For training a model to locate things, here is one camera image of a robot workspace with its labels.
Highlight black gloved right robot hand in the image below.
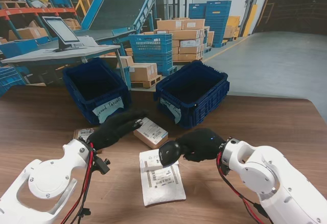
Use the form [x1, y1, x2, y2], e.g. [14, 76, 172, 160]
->
[175, 128, 227, 163]

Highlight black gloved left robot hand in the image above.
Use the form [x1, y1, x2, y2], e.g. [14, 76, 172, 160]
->
[86, 108, 150, 150]

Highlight black and blue barcode scanner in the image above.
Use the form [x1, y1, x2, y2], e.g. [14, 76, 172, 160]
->
[158, 140, 185, 168]

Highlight white padded mailer bag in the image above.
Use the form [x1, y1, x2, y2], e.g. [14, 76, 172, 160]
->
[139, 149, 186, 207]

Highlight handwritten boxed parcels paper label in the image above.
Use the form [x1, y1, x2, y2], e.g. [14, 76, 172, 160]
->
[91, 96, 125, 123]

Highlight flat brown cardboard parcel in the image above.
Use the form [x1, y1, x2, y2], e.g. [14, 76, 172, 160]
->
[73, 128, 103, 154]

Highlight blue ribbed plastic bin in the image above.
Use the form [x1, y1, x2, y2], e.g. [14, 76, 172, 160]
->
[153, 60, 230, 130]

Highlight small cardboard box with label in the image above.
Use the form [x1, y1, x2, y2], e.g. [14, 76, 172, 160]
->
[132, 117, 169, 150]

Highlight crumpled handwritten paper label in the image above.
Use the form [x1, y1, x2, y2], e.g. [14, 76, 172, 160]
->
[159, 97, 182, 125]

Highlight blue bin boxed parcels label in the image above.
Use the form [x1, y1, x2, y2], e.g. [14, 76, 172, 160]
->
[62, 57, 132, 125]

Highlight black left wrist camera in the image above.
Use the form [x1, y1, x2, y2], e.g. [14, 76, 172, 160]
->
[93, 156, 111, 175]

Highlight red black right arm cables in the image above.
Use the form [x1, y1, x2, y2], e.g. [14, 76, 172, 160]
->
[216, 152, 273, 224]

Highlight red black arm cables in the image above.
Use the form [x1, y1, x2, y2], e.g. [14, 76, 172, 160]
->
[60, 143, 95, 224]
[216, 152, 273, 224]

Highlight red black left arm cables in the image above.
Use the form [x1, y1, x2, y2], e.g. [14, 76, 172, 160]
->
[60, 143, 95, 224]

